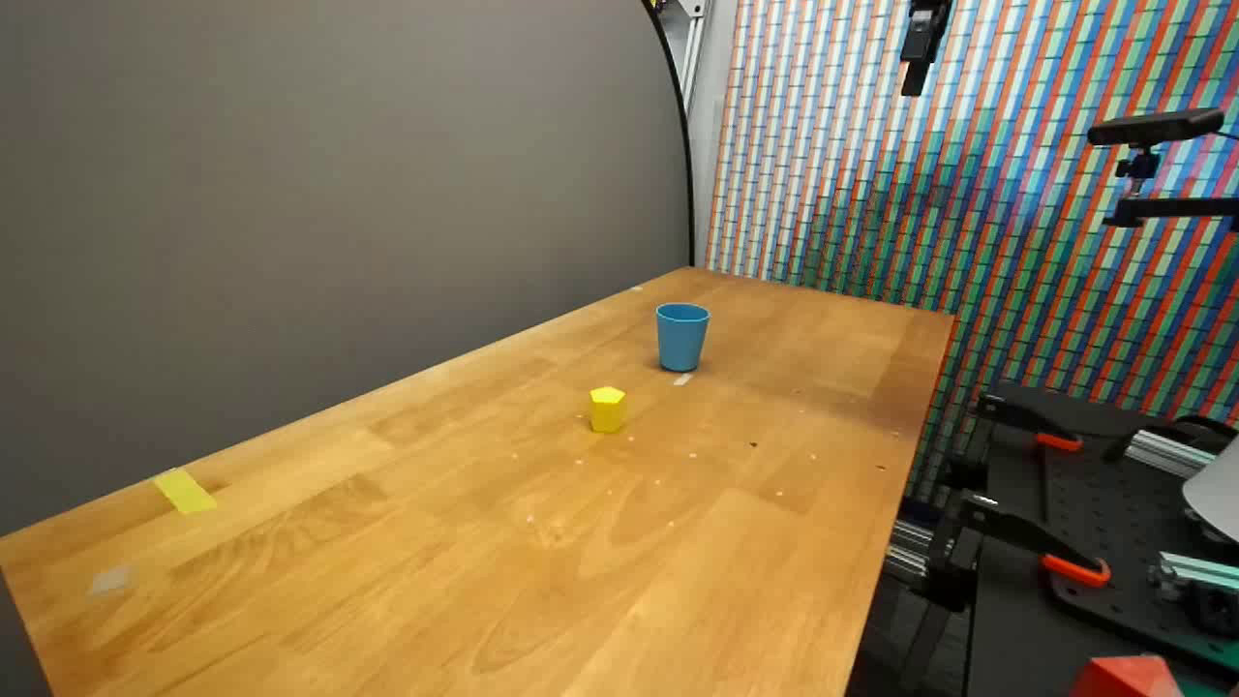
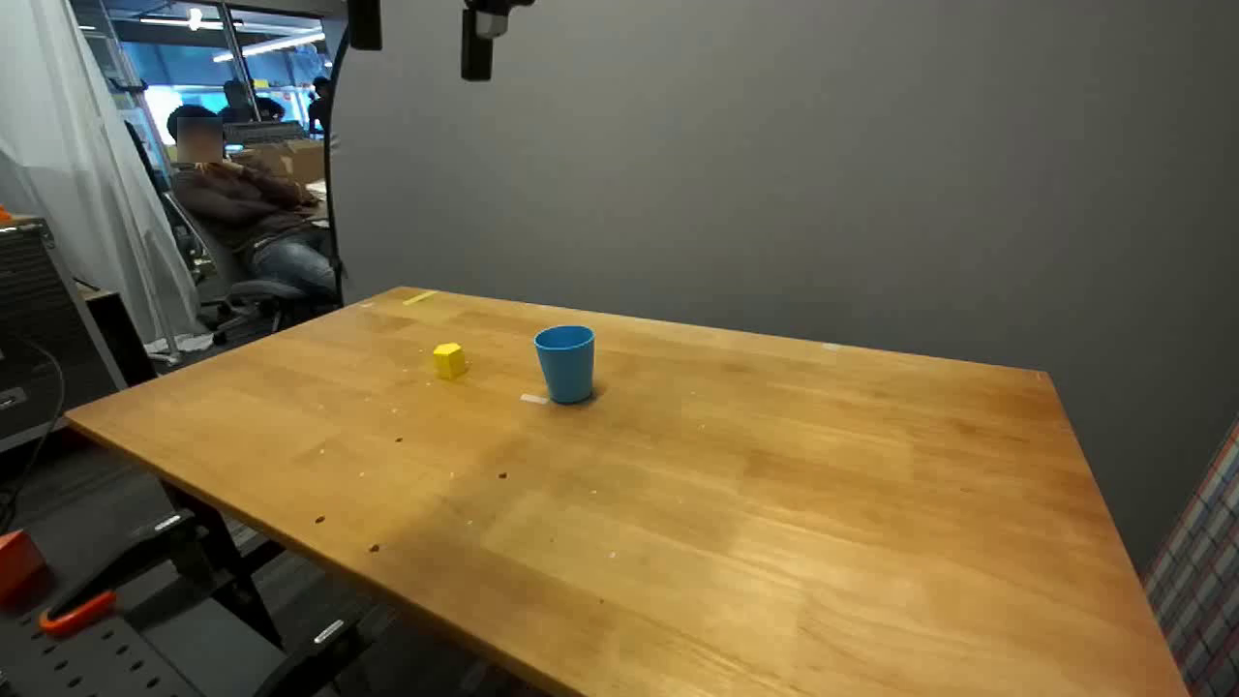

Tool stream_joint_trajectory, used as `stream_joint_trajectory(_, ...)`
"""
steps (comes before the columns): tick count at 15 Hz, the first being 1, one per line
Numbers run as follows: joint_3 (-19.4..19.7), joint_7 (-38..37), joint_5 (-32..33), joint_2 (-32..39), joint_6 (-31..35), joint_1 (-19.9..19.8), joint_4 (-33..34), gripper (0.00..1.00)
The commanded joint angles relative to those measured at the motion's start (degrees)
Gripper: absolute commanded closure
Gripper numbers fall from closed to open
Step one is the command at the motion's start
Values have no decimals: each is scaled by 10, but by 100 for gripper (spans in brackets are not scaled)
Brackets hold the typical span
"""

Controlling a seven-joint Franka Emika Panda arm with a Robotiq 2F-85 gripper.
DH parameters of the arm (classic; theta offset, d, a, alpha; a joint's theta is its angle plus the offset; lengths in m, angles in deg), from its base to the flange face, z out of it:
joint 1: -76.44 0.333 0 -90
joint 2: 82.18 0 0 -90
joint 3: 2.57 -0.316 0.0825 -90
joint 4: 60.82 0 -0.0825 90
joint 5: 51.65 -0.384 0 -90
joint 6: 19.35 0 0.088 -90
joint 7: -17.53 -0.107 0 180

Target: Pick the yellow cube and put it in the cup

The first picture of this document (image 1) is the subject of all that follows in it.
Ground red angular block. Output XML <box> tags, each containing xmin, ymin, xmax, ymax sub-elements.
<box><xmin>1067</xmin><ymin>651</ymin><xmax>1187</xmax><ymax>697</ymax></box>

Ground black bar stereo camera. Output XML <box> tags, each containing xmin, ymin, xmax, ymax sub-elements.
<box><xmin>1086</xmin><ymin>105</ymin><xmax>1228</xmax><ymax>151</ymax></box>

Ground yellow tape strip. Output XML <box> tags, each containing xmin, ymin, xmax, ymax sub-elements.
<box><xmin>153</xmin><ymin>465</ymin><xmax>220</xmax><ymax>519</ymax></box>

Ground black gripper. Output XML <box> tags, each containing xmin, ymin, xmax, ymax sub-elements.
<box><xmin>898</xmin><ymin>0</ymin><xmax>956</xmax><ymax>102</ymax></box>

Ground silver aluminium extrusion bar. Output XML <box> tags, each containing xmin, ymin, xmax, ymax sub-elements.
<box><xmin>1152</xmin><ymin>547</ymin><xmax>1239</xmax><ymax>607</ymax></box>
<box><xmin>1120</xmin><ymin>425</ymin><xmax>1225</xmax><ymax>485</ymax></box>

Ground black clamps with red handles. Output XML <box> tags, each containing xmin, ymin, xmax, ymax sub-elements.
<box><xmin>971</xmin><ymin>383</ymin><xmax>1239</xmax><ymax>678</ymax></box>

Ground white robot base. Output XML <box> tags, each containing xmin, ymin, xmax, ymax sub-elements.
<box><xmin>1179</xmin><ymin>434</ymin><xmax>1239</xmax><ymax>547</ymax></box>

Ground long black hanging cable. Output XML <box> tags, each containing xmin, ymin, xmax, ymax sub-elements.
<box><xmin>638</xmin><ymin>0</ymin><xmax>701</xmax><ymax>270</ymax></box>

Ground blue plastic cup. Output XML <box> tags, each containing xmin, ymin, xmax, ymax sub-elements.
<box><xmin>650</xmin><ymin>297</ymin><xmax>713</xmax><ymax>374</ymax></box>

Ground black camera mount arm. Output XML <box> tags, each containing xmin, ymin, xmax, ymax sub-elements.
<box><xmin>1100</xmin><ymin>142</ymin><xmax>1239</xmax><ymax>238</ymax></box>

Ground black clamp with orange handle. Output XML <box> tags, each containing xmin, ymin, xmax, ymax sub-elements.
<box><xmin>971</xmin><ymin>391</ymin><xmax>1087</xmax><ymax>462</ymax></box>
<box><xmin>956</xmin><ymin>489</ymin><xmax>1114</xmax><ymax>595</ymax></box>

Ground colourful patterned backdrop panel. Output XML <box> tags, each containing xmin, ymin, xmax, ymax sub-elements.
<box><xmin>701</xmin><ymin>0</ymin><xmax>1239</xmax><ymax>430</ymax></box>

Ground black table leg frame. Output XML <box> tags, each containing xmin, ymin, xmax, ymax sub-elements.
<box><xmin>851</xmin><ymin>452</ymin><xmax>993</xmax><ymax>697</ymax></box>

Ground yellow cube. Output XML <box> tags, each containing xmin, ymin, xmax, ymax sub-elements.
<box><xmin>587</xmin><ymin>383</ymin><xmax>630</xmax><ymax>439</ymax></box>

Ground white vertical frame post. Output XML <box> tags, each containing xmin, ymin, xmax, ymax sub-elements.
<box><xmin>650</xmin><ymin>0</ymin><xmax>743</xmax><ymax>279</ymax></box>

